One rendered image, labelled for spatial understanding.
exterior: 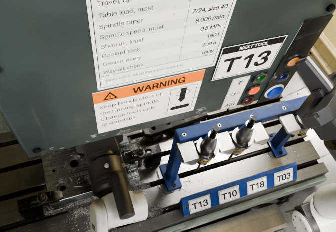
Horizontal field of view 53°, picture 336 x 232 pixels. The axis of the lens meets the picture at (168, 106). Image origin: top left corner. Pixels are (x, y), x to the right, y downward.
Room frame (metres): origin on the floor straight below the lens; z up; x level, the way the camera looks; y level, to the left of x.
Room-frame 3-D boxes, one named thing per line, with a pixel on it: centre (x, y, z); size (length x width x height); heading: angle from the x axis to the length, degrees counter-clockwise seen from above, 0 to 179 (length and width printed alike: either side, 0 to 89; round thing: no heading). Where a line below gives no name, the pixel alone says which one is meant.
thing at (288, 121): (0.56, -0.37, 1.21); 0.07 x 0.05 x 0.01; 28
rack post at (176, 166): (0.46, -0.05, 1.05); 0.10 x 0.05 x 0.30; 28
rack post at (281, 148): (0.66, -0.44, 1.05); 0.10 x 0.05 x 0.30; 28
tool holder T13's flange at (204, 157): (0.43, -0.13, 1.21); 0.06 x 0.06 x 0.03
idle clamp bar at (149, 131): (0.65, -0.04, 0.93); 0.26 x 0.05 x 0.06; 123
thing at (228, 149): (0.46, -0.18, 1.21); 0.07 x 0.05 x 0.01; 28
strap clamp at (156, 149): (0.48, 0.06, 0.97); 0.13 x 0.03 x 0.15; 118
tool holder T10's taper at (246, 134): (0.48, -0.23, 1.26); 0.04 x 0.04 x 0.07
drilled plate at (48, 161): (0.43, 0.23, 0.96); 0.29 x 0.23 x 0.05; 118
